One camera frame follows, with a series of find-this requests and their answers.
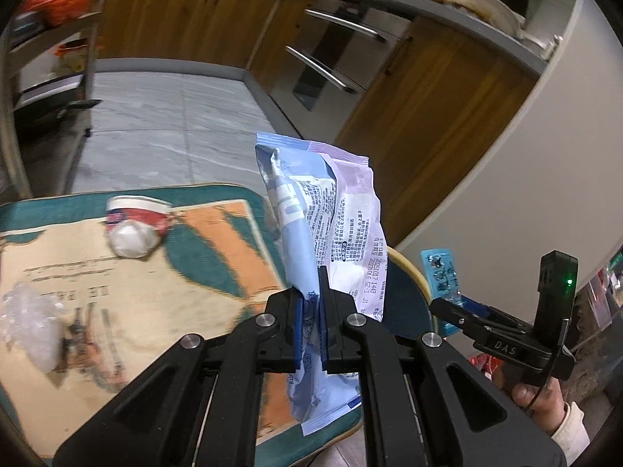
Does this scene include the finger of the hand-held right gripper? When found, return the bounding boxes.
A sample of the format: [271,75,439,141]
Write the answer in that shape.
[429,298,488,335]
[458,294,531,334]

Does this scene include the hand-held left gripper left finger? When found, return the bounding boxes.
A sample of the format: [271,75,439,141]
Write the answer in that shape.
[51,284,305,467]

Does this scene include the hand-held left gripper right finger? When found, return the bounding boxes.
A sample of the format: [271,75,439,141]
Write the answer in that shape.
[316,267,568,467]

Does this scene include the light blue blister pack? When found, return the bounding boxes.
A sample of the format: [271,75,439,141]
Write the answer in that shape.
[421,248,463,336]

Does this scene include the light blue wipes packet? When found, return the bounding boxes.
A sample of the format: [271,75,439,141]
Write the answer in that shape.
[255,131,390,437]

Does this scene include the person's right forearm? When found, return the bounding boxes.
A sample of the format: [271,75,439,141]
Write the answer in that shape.
[549,401,586,467]

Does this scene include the person's right hand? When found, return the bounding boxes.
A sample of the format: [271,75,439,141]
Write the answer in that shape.
[491,365,568,436]

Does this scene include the red wrapper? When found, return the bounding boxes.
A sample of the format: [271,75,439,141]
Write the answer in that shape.
[470,353,507,387]

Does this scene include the printed green and orange rug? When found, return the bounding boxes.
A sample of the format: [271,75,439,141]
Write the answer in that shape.
[0,183,363,460]

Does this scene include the crumpled white tissue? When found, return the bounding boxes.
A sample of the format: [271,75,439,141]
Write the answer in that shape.
[108,219,161,258]

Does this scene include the red and white paper cup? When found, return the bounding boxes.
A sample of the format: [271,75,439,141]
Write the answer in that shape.
[104,196,172,239]

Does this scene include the wooden kitchen cabinets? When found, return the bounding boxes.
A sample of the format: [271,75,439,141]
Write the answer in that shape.
[97,0,541,249]

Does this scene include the crumpled clear plastic wrap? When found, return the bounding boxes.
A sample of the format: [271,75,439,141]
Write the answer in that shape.
[0,282,66,373]

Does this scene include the stainless steel oven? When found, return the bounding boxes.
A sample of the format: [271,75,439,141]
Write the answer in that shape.
[248,0,414,112]

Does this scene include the cream cooking pot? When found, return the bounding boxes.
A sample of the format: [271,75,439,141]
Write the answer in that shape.
[445,0,529,35]

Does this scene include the metal shelf rack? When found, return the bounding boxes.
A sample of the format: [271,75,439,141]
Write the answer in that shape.
[0,7,105,200]

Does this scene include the orange snack packet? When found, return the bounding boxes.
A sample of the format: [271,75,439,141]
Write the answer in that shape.
[53,41,93,73]

